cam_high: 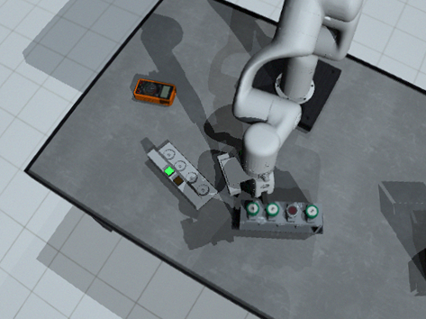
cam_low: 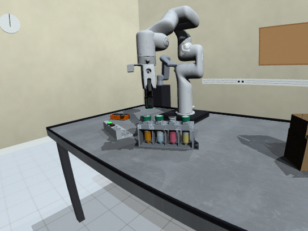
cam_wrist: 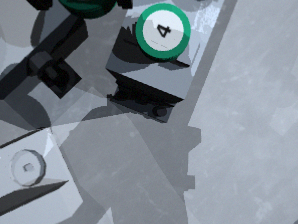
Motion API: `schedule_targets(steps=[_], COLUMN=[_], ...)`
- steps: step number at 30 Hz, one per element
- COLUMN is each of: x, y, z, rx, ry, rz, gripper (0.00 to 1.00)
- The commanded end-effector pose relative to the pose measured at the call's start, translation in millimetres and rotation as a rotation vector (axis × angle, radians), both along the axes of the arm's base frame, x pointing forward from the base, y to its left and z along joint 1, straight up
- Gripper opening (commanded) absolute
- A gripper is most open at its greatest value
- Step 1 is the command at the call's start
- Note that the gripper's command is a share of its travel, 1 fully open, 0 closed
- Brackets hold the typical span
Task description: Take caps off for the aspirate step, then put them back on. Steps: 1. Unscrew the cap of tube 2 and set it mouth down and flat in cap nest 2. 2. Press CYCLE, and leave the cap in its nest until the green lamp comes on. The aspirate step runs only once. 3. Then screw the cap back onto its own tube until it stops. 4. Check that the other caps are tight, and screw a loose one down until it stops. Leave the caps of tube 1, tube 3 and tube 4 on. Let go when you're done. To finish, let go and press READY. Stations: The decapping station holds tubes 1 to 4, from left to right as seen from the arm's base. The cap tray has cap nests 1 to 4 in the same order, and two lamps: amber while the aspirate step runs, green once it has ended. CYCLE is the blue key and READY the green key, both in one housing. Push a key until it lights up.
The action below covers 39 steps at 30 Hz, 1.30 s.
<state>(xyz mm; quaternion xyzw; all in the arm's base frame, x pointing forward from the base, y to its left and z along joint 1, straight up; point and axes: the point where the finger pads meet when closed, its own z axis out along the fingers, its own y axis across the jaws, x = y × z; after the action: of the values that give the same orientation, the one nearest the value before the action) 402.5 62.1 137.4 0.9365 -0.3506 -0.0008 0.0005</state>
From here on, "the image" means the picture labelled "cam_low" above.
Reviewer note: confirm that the orange pocket multimeter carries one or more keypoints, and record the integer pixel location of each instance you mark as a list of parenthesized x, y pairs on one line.
[(119, 116)]

